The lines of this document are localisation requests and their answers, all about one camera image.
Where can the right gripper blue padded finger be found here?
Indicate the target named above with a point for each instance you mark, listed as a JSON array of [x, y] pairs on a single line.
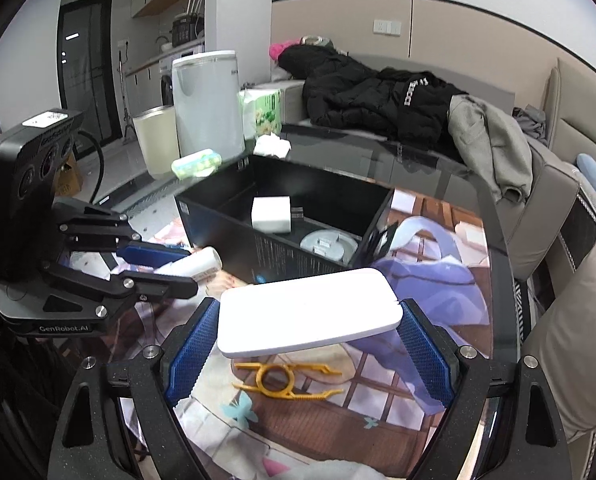
[[187, 349], [151, 255], [432, 352]]

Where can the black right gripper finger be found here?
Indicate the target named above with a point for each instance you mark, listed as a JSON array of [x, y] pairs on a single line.
[[152, 287]]

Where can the white cylindrical tube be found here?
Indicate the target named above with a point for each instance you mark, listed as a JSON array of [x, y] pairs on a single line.
[[200, 265]]

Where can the white rectangular device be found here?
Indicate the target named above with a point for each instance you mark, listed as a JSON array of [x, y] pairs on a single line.
[[306, 313]]

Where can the yellow plastic tweezers tool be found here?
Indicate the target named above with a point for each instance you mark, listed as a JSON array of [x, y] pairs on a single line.
[[289, 371]]

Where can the black storage box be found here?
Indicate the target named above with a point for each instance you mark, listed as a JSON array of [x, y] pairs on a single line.
[[215, 212]]

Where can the anime printed desk mat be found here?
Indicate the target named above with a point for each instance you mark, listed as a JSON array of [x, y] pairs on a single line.
[[380, 426]]

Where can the green pill case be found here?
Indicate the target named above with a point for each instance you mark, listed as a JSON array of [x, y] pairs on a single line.
[[197, 165]]

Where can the cream trash bin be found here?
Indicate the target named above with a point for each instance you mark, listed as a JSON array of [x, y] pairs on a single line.
[[157, 138]]

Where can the white charger cube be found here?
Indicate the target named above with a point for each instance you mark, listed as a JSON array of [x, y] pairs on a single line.
[[271, 214]]

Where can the beige cushion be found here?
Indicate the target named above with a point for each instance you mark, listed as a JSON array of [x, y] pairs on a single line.
[[564, 342]]

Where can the round grey usb hub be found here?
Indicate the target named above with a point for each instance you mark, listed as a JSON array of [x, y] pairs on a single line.
[[330, 244]]

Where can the white air purifier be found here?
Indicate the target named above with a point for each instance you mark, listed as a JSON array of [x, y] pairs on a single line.
[[207, 105]]

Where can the grey sofa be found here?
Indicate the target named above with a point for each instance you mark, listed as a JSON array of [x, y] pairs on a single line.
[[530, 227]]

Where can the crumpled white tissue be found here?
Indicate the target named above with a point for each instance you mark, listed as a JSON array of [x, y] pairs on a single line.
[[271, 145]]

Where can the black glass door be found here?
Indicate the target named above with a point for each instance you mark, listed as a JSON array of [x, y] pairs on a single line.
[[84, 66]]

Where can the green tissue pack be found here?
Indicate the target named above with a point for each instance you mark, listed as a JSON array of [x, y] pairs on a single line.
[[261, 112]]

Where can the grey hoodie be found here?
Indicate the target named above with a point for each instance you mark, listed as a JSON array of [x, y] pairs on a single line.
[[493, 146]]

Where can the black kitchen appliance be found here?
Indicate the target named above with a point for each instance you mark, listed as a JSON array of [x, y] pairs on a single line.
[[186, 28]]

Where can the black puffer jacket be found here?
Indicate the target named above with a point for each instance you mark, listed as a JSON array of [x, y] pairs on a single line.
[[342, 93]]

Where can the white wall switch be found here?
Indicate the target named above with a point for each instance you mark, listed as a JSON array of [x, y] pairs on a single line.
[[387, 28]]

